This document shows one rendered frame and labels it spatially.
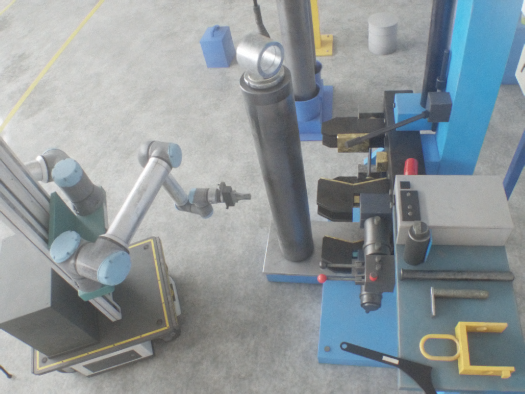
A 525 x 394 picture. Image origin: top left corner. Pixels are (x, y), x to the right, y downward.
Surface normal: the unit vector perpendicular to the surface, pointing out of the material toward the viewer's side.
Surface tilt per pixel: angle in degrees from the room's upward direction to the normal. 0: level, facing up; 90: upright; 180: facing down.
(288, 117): 90
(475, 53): 90
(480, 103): 90
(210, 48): 90
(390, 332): 0
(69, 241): 5
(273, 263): 0
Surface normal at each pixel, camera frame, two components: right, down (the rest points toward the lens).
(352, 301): -0.18, -0.63
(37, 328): 0.29, 0.70
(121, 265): 0.89, 0.22
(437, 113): -0.16, 0.78
